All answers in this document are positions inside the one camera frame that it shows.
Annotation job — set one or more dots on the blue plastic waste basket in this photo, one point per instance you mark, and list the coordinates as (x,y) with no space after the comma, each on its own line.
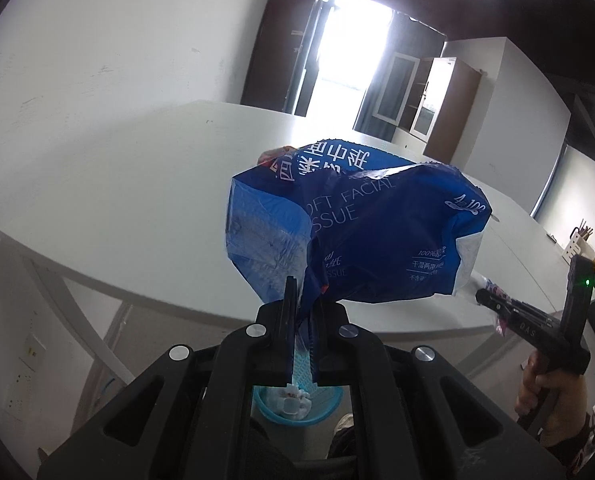
(324,400)

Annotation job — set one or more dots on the right hand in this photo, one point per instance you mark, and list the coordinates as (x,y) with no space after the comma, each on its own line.
(568,418)

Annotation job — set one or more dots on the white table leg frame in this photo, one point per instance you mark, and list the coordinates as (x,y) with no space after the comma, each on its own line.
(59,298)

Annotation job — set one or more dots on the brown wooden cabinet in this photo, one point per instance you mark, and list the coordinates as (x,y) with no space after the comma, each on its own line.
(439,104)

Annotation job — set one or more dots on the red blue small wrapper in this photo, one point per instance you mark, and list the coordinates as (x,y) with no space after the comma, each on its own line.
(495,299)

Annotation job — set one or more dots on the wall socket panel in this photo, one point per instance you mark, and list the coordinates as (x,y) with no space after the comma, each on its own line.
(20,391)

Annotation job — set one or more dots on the red snack bag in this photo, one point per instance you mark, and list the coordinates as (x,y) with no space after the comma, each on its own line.
(269,156)

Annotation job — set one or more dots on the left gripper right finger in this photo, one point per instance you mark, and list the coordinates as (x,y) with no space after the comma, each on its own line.
(415,418)

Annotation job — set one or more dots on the white sneaker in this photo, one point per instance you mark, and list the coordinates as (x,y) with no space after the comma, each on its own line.
(346,422)

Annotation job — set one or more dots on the crumpled white tissue trash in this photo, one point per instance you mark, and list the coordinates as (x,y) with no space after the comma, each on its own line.
(290,402)

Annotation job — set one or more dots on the wooden desk organizer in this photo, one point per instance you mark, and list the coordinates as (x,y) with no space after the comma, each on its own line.
(578,244)

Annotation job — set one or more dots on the blue tissue pack wrapper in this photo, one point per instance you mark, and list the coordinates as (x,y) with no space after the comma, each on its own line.
(351,222)

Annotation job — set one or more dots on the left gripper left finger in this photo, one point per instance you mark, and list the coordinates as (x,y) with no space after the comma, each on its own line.
(188,416)

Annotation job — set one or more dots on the dark curtain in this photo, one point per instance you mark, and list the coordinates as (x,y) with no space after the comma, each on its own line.
(275,53)

